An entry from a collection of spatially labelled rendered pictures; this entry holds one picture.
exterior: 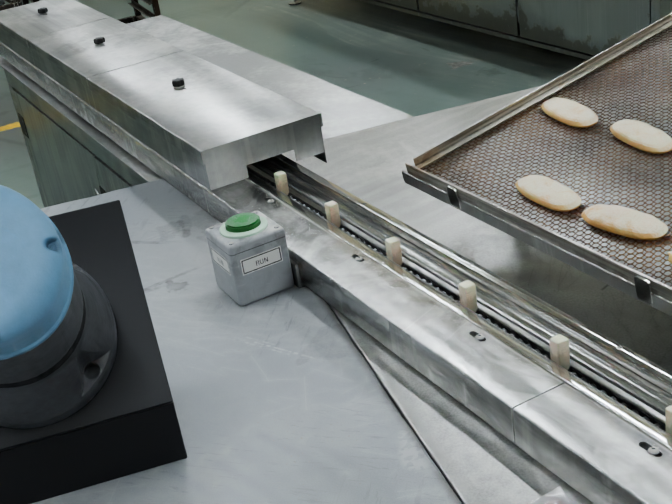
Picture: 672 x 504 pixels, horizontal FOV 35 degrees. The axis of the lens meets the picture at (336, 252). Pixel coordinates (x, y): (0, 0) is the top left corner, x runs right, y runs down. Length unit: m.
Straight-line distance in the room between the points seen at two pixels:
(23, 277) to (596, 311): 0.60
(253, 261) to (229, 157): 0.26
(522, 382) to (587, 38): 3.20
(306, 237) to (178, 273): 0.17
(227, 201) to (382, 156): 0.28
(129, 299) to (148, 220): 0.52
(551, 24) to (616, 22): 0.36
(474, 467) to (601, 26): 3.19
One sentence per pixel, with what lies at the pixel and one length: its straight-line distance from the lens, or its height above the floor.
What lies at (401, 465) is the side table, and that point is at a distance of 0.91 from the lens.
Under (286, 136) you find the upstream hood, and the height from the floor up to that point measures 0.90.
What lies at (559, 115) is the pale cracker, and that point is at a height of 0.93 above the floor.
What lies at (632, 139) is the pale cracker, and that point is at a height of 0.93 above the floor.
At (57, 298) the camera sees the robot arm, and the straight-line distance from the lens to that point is 0.75.
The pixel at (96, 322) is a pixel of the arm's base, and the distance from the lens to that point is 0.90.
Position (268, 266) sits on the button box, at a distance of 1.19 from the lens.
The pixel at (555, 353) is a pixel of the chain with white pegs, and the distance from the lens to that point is 0.97.
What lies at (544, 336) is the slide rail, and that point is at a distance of 1.01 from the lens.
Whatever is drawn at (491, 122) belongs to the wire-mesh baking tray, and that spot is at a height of 0.91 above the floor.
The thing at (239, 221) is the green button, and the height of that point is 0.91.
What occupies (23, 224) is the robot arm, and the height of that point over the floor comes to 1.11.
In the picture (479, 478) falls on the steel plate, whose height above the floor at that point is 0.82.
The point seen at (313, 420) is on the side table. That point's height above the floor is 0.82.
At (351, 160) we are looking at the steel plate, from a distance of 1.54.
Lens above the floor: 1.38
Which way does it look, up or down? 26 degrees down
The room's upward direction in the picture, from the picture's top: 9 degrees counter-clockwise
